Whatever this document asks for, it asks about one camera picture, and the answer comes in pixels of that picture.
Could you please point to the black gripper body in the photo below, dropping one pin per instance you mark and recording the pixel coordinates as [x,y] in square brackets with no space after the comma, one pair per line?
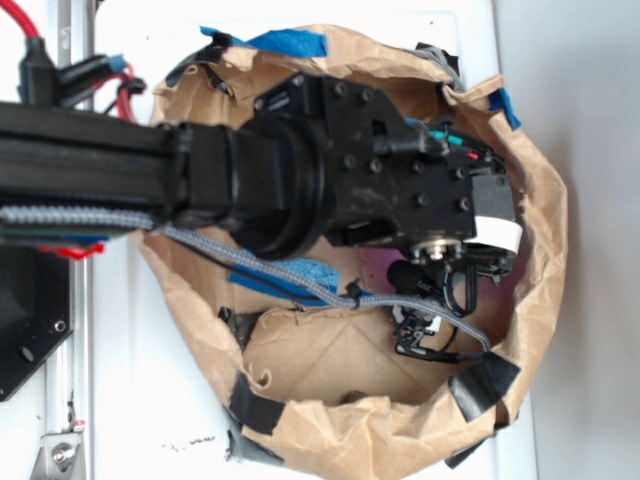
[359,174]

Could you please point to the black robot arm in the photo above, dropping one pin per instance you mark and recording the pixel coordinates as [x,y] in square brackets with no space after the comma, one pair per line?
[75,179]

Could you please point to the blue sponge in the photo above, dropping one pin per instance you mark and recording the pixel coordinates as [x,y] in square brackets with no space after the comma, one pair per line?
[313,270]

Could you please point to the brown paper bag bin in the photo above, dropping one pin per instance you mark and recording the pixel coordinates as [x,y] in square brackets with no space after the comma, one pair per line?
[323,388]

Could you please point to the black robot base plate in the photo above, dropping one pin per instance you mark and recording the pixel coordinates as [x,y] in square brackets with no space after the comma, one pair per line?
[35,313]

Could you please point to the aluminium extrusion rail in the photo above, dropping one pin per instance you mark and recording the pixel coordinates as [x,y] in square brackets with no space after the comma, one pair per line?
[70,35]

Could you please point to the metal corner bracket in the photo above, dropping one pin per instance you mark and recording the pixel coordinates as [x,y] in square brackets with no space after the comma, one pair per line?
[60,457]

